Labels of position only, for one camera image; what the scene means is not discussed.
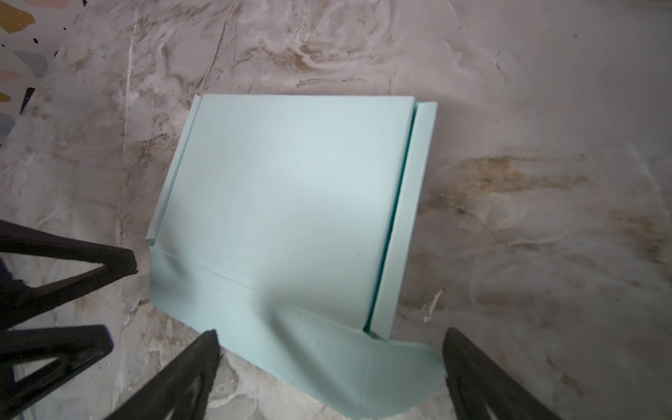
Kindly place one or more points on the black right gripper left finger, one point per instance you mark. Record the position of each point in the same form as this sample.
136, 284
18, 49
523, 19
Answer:
181, 389

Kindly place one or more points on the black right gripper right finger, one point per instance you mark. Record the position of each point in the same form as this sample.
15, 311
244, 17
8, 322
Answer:
480, 389

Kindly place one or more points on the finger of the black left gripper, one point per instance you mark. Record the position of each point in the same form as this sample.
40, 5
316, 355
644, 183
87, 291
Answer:
21, 302
70, 350

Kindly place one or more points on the mint paper box sheet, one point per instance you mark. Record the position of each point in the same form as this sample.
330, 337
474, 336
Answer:
284, 225

